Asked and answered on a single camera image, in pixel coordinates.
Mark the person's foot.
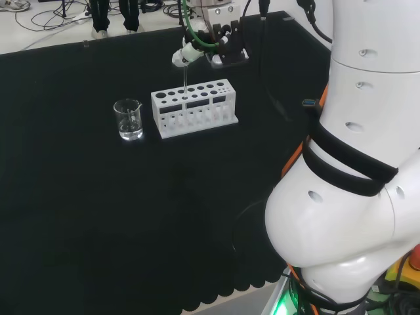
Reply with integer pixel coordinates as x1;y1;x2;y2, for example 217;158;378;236
0;0;31;11

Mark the clear glass rod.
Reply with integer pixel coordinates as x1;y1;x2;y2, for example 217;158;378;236
182;64;190;111

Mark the green cable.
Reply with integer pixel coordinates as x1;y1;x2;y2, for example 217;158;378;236
181;0;221;56

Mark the orange cable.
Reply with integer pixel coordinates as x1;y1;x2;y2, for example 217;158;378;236
280;83;329;180

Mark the clear glass beaker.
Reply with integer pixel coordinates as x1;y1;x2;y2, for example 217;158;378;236
113;98;144;142

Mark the white power strip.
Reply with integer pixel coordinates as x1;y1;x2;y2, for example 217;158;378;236
67;11;92;26

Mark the black bench cloth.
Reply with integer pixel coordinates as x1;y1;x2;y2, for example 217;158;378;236
0;10;333;313

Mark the thin black cable on cloth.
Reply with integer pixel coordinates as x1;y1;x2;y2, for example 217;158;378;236
231;200;267;254

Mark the white test tube rack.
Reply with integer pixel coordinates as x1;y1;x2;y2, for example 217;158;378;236
150;77;240;140

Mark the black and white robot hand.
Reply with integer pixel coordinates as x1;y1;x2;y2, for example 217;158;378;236
170;0;251;69

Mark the black tripod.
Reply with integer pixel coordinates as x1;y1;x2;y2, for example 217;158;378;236
163;0;185;26

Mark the black cable with blue plug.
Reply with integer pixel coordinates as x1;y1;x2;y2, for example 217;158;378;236
301;97;322;116

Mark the person's leg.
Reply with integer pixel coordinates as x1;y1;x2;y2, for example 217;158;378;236
117;0;140;34
89;0;112;39

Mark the yellow stop button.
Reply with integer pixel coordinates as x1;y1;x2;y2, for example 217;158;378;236
385;243;420;284

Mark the black floor cable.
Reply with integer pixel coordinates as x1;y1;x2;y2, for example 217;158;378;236
14;0;93;32

